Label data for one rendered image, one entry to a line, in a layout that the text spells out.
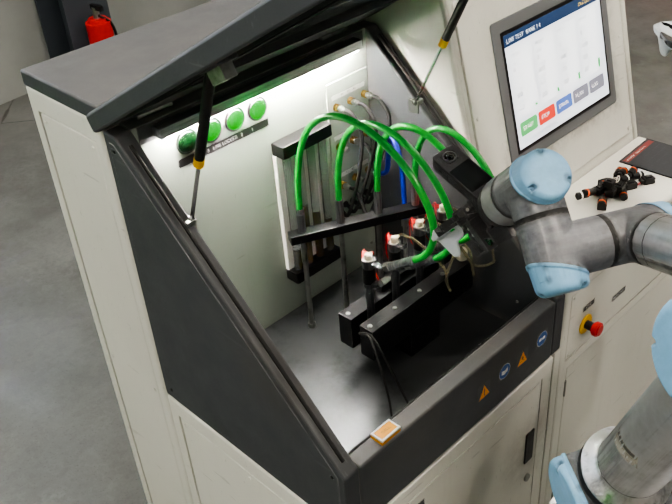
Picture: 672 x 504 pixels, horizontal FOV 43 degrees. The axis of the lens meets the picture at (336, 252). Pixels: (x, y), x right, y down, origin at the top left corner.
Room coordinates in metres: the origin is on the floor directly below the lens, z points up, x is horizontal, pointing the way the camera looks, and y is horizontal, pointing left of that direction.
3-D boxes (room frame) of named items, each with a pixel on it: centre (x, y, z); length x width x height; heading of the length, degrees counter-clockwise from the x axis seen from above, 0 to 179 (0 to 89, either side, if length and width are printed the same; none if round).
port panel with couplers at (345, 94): (1.79, -0.06, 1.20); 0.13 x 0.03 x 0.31; 132
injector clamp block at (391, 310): (1.52, -0.15, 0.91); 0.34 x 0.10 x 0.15; 132
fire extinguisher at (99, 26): (4.97, 1.27, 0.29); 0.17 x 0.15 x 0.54; 138
